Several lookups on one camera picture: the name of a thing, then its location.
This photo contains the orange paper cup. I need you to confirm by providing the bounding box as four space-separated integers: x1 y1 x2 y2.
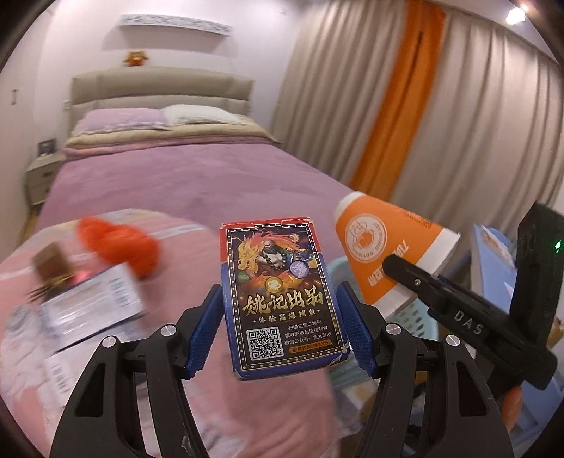
333 192 461 318

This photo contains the white wall shelf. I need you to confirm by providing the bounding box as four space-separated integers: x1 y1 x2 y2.
118 13 233 36

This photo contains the pink elephant blanket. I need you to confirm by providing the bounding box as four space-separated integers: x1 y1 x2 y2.
1 210 348 457

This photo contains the right hand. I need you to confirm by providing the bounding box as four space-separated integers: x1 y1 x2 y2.
501 386 523 432

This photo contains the beige curtain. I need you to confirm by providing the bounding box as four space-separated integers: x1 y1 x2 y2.
272 1 563 236

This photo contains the orange plastic bag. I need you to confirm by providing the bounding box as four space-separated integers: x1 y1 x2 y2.
78 217 160 280

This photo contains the brown wallet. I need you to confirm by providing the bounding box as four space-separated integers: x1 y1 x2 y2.
28 242 75 301

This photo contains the folded beige quilt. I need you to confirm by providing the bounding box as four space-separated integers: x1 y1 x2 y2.
62 116 280 160

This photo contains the small photo frame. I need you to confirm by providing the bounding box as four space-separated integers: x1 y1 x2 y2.
37 138 57 156

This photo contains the beige nightstand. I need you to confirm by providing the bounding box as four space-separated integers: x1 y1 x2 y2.
24 152 65 208

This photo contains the purple bedspread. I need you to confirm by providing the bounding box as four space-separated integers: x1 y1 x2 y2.
37 143 350 260

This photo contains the orange plush toy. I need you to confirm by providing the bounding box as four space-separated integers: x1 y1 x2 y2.
123 50 149 67

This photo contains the beige padded headboard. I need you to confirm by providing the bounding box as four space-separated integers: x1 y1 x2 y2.
68 67 254 131

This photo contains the white patterned pillow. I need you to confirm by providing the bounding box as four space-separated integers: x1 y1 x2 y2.
161 104 243 126

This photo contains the light blue laundry basket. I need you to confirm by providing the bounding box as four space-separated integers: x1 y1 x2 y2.
328 257 439 389

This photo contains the purple pillow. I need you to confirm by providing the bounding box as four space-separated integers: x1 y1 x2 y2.
72 108 170 136

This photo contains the orange curtain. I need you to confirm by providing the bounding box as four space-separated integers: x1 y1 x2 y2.
351 1 446 200

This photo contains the blue white carton box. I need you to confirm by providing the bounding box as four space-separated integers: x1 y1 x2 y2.
44 345 94 407

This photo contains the white product box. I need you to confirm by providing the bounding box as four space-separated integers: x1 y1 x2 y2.
39 263 144 353

